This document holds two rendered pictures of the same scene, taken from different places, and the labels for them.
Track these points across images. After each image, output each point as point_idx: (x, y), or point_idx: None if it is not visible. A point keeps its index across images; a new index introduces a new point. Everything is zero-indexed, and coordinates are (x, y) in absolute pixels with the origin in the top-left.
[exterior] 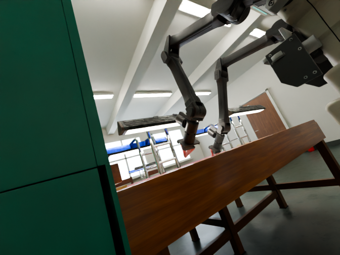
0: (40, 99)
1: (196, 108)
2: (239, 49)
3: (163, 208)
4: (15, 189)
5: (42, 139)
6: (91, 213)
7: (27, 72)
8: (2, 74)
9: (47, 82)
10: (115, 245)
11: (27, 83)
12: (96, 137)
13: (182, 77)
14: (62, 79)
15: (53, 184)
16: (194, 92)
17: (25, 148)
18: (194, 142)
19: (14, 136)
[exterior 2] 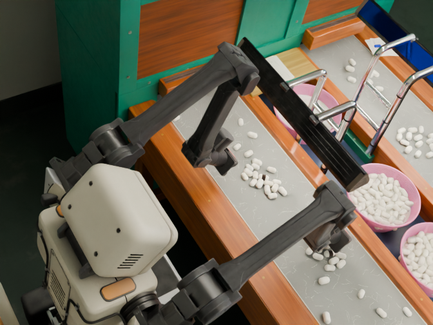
0: (102, 29)
1: (182, 150)
2: (284, 224)
3: (143, 146)
4: (96, 63)
5: (102, 52)
6: (111, 103)
7: (100, 6)
8: (93, 0)
9: (105, 20)
10: None
11: (99, 14)
12: (116, 77)
13: (205, 113)
14: (110, 24)
15: (103, 75)
16: (198, 140)
17: (98, 49)
18: (217, 167)
19: (96, 40)
